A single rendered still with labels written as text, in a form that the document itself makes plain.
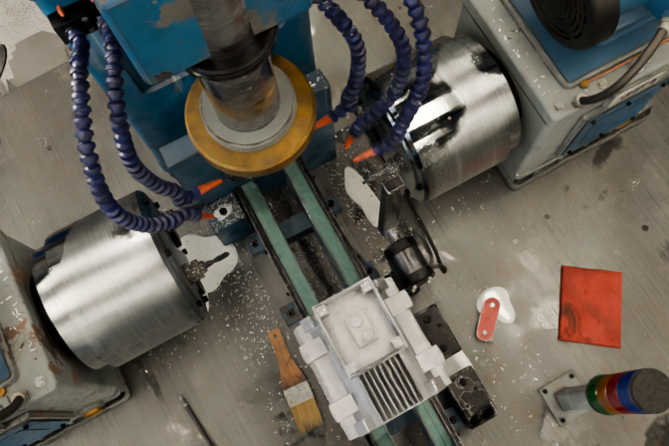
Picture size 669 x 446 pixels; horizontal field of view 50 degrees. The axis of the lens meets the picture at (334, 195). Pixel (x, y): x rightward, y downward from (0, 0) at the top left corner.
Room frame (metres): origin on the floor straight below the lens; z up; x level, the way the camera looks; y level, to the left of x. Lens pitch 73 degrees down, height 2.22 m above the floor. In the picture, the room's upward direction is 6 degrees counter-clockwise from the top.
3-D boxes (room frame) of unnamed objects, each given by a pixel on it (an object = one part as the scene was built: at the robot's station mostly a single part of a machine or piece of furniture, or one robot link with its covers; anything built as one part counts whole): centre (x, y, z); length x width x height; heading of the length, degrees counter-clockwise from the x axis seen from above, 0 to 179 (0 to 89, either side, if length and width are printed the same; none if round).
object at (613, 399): (-0.01, -0.39, 1.14); 0.06 x 0.06 x 0.04
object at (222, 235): (0.40, 0.22, 0.86); 0.07 x 0.06 x 0.12; 112
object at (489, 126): (0.50, -0.22, 1.04); 0.41 x 0.25 x 0.25; 112
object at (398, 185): (0.31, -0.09, 1.12); 0.04 x 0.03 x 0.26; 22
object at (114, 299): (0.24, 0.41, 1.04); 0.37 x 0.25 x 0.25; 112
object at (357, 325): (0.13, -0.02, 1.11); 0.12 x 0.11 x 0.07; 22
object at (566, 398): (-0.01, -0.39, 1.01); 0.08 x 0.08 x 0.42; 22
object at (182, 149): (0.52, 0.15, 0.97); 0.30 x 0.11 x 0.34; 112
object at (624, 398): (-0.01, -0.39, 1.19); 0.06 x 0.06 x 0.04
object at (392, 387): (0.09, -0.03, 1.01); 0.20 x 0.19 x 0.19; 22
